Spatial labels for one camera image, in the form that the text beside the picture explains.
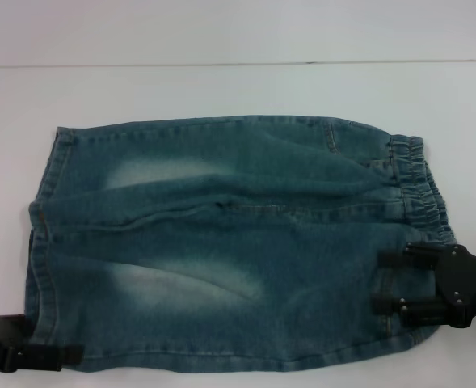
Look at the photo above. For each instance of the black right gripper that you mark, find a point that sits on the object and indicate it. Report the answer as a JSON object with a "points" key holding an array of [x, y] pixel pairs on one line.
{"points": [[468, 287]]}

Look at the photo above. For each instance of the blue denim shorts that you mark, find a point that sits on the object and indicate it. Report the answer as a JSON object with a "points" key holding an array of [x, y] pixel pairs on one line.
{"points": [[221, 262]]}

